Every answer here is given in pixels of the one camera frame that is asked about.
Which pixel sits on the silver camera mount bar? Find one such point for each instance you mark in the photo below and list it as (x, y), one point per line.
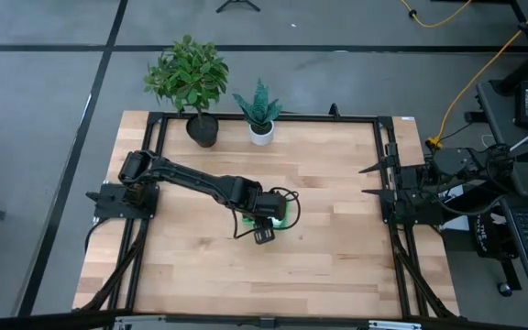
(140, 323)

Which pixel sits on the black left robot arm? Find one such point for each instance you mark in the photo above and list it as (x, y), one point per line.
(190, 179)

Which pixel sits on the black side desk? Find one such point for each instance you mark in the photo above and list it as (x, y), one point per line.
(498, 119)

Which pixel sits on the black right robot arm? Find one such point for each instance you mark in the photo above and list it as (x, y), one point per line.
(452, 164)

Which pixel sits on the spiky succulent in white pot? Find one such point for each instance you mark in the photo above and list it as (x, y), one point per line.
(260, 114)

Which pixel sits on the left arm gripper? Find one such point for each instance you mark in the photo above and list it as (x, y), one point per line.
(272, 204)

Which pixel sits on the green plastic basket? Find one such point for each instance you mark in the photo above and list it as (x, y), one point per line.
(284, 222)

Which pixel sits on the black aluminium table frame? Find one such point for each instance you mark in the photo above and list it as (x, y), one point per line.
(300, 117)

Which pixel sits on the leafy plant in black pot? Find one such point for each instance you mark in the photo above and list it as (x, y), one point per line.
(190, 75)

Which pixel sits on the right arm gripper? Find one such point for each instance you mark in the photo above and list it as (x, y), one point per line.
(399, 197)

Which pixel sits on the black bag with white print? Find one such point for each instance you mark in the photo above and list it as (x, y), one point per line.
(484, 236)

